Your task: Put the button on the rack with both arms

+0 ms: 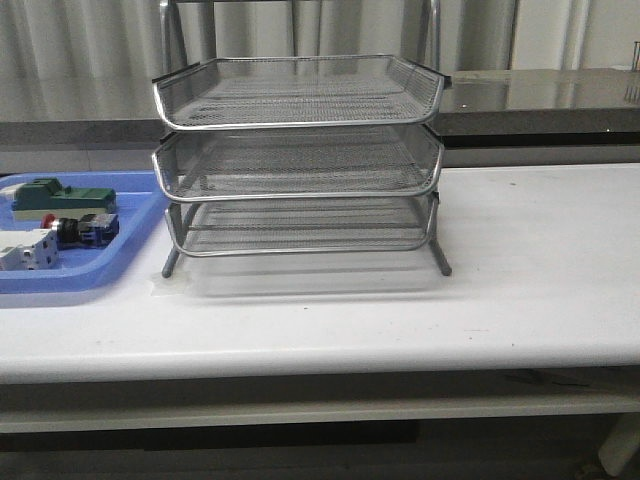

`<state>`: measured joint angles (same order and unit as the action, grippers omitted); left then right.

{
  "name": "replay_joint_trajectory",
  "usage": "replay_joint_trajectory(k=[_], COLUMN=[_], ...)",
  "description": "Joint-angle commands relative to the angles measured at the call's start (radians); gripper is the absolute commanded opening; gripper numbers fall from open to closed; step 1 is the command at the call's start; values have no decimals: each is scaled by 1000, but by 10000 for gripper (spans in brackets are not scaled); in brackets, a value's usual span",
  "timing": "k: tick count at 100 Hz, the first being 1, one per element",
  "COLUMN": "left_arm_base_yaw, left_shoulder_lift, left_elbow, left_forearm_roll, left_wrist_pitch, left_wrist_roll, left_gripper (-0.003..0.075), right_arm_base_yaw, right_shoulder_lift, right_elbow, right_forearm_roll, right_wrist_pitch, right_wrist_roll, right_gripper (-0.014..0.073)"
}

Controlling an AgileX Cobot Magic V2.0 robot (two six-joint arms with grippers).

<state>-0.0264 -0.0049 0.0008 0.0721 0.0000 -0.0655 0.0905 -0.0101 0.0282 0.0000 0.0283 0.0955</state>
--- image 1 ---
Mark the silver wire rack frame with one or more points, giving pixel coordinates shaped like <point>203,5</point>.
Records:
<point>174,58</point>

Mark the white circuit breaker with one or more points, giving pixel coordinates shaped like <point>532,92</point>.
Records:
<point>23,250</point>

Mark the grey stone counter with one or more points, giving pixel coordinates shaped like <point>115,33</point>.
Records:
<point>481,109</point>

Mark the red emergency push button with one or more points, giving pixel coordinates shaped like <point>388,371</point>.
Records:
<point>90,231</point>

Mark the green terminal block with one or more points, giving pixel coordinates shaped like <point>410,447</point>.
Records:
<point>47,195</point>

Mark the blue plastic tray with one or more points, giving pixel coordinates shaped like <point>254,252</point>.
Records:
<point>140,205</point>

